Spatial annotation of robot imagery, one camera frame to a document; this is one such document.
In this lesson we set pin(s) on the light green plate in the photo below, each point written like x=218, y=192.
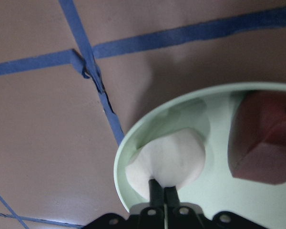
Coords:
x=210, y=112

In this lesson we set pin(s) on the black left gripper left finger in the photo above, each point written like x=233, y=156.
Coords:
x=156, y=194

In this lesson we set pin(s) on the white bun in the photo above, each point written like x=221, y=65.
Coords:
x=173, y=160

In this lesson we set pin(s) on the brown bun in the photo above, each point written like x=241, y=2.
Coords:
x=257, y=138

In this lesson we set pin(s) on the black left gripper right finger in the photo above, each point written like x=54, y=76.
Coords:
x=171, y=197

